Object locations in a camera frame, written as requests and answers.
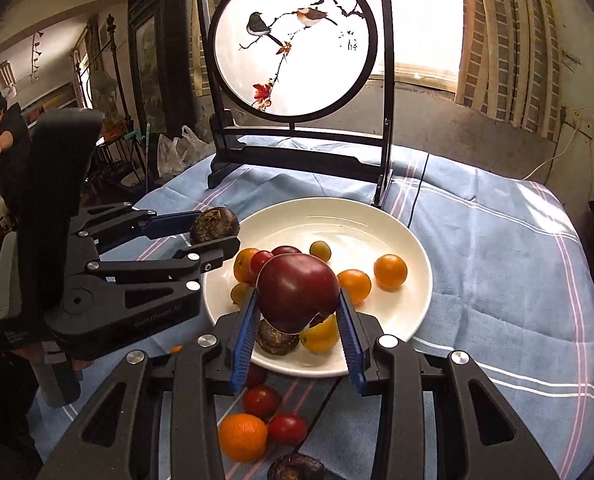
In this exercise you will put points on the small orange kumquat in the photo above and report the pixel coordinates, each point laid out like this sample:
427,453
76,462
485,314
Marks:
176,348

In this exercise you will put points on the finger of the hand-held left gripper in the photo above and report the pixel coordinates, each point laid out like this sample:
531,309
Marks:
217,252
169,222

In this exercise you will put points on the red cherry tomato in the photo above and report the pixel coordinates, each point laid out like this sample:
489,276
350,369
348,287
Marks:
286,250
261,400
287,427
256,376
259,260

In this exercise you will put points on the electric fan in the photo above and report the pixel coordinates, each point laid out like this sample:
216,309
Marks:
104,92

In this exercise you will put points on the blue striped tablecloth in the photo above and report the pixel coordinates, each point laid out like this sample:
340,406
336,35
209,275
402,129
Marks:
502,285

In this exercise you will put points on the white plate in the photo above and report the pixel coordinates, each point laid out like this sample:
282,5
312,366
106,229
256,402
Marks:
362,220

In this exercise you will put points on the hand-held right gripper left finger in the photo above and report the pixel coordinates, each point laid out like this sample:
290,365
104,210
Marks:
244,345

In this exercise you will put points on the wooden coat stand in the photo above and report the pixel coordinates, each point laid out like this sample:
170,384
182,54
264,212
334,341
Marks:
114,55

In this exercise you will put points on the bird painting table screen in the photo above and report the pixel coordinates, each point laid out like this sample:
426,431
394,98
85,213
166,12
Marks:
297,152

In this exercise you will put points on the window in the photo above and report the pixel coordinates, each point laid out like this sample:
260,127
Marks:
427,20

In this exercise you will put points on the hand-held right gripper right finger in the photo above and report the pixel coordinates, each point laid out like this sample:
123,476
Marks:
352,345

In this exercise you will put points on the dark framed landscape painting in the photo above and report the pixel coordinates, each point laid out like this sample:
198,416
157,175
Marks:
149,60

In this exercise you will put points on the yellow tangerine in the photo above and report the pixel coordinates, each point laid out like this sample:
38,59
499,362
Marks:
322,340

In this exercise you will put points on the clear plastic bag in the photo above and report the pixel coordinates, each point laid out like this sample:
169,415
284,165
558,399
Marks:
197,145

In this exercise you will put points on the checked curtain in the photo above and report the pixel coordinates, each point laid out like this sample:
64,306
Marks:
507,35
200,60

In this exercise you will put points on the wall socket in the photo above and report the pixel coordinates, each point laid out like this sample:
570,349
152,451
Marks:
584,122

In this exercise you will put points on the white plastic bag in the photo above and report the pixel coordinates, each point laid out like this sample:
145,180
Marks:
169,155

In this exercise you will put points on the small yellow kumquat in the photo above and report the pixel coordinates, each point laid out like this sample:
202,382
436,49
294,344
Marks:
239,294
321,251

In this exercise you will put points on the dark brown dried fruit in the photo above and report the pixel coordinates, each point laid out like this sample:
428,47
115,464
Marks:
277,345
217,222

